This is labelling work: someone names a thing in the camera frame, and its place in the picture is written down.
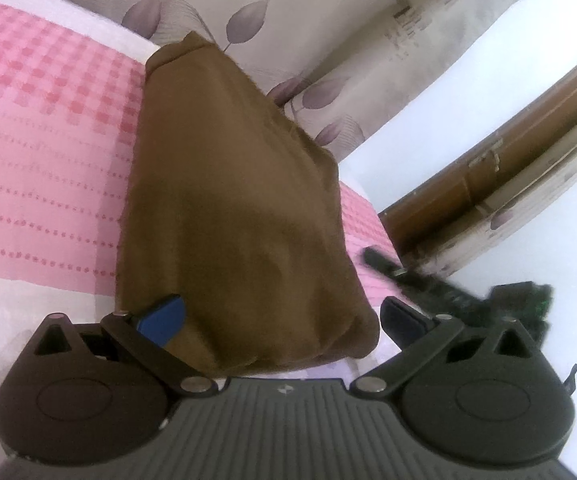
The brown wooden furniture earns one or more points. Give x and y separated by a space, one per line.
508 150

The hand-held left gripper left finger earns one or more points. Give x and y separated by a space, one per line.
163 319

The pink checked bedsheet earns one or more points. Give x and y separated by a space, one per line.
43 150

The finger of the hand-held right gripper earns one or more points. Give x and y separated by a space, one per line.
393 267

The brown small garment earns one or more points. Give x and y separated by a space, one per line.
233 220

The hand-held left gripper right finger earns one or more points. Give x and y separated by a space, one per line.
403 321

